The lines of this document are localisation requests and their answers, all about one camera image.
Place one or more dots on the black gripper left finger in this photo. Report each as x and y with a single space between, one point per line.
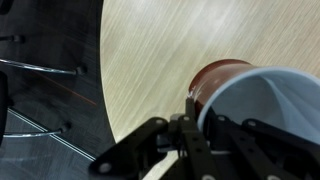
193 146

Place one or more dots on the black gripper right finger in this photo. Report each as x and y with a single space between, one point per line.
253 156

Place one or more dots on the red mug white inside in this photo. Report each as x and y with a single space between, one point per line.
220 80

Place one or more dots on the chrome table leg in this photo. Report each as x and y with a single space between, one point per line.
40 68
33 134

